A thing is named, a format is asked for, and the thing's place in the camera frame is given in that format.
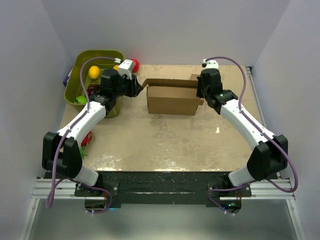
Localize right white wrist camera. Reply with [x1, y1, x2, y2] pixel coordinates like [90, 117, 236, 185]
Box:
[201, 59, 219, 70]

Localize small closed cardboard box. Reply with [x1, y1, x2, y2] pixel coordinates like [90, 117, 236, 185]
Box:
[189, 74, 199, 81]

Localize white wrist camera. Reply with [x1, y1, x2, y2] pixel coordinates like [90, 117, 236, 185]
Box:
[118, 59, 135, 79]
[201, 59, 219, 70]

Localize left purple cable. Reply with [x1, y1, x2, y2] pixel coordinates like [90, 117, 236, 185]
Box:
[45, 56, 121, 210]

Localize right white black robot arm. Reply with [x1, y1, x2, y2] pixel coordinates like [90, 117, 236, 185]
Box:
[197, 68, 288, 197]

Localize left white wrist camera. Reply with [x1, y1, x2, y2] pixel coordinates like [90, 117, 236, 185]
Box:
[118, 59, 135, 79]

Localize dark purple grapes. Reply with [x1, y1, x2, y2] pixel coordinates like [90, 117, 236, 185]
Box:
[86, 83, 101, 97]

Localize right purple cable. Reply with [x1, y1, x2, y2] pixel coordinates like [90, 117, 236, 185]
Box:
[207, 56, 299, 193]

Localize blue white booklet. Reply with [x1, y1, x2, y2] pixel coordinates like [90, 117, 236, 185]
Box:
[62, 66, 74, 87]

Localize red apple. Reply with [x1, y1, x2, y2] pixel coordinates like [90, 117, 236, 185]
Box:
[131, 58, 140, 73]

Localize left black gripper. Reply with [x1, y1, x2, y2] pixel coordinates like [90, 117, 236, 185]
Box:
[113, 72, 144, 100]

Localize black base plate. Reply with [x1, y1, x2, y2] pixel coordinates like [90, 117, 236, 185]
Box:
[43, 170, 252, 209]

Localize purple cable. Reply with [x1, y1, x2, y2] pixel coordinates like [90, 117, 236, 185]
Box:
[45, 56, 121, 210]
[207, 56, 299, 193]

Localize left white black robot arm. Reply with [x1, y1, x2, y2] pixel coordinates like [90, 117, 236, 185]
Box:
[42, 68, 143, 196]

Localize yellow lemon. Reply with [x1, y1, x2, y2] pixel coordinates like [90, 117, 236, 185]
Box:
[88, 65, 101, 80]

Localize aluminium frame rail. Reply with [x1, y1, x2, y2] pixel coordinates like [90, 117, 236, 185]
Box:
[18, 65, 308, 240]

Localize brown cardboard box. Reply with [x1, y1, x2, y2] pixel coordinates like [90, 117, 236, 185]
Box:
[142, 78, 204, 116]

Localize pink dragon fruit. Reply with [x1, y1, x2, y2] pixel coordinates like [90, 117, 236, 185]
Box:
[79, 131, 92, 158]

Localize green plastic basket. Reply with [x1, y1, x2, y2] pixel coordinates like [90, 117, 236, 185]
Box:
[64, 49, 125, 113]

